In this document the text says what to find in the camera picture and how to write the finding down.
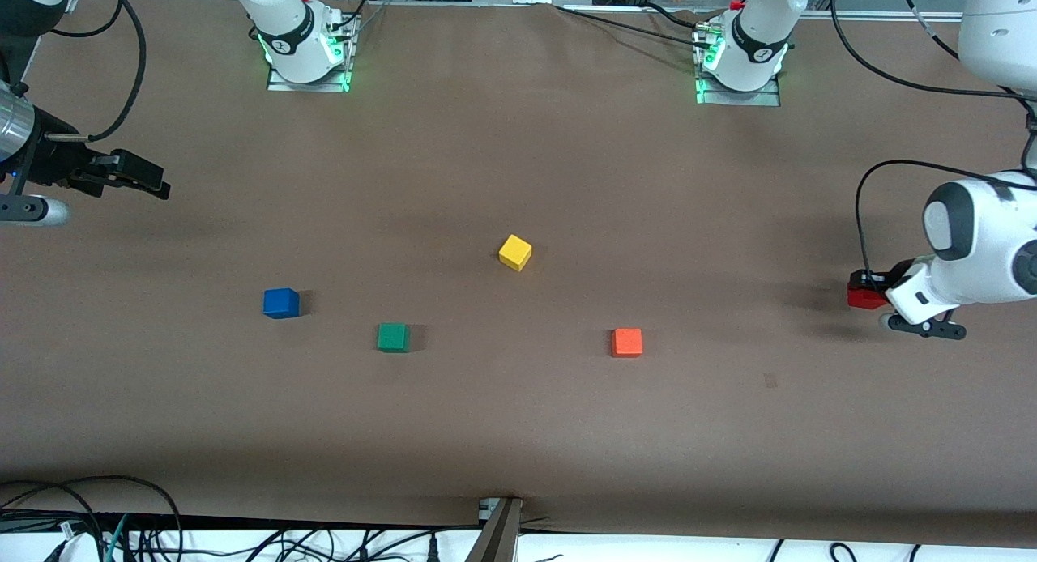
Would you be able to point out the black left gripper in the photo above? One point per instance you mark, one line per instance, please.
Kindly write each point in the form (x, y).
(901, 271)

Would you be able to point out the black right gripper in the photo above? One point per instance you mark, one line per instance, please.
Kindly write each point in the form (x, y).
(58, 160)

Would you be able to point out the red wooden block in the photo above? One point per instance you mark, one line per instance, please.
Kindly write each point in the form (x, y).
(867, 299)

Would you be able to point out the blue wooden block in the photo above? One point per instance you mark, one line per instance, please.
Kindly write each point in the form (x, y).
(281, 304)

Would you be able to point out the orange wooden block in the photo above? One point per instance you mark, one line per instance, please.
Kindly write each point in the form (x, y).
(627, 342)

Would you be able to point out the green wooden block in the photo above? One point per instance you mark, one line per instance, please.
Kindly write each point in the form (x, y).
(393, 338)

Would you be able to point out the yellow wooden block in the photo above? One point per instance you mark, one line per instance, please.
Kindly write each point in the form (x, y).
(515, 253)

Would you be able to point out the brown table cover sheet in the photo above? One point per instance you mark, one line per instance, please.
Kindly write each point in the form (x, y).
(518, 432)

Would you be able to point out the aluminium profile bar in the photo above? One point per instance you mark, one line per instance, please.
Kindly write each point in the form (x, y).
(496, 538)

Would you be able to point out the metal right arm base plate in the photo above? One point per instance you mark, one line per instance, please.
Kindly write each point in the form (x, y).
(308, 87)

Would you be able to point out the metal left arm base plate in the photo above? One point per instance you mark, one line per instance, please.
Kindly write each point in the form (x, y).
(761, 99)

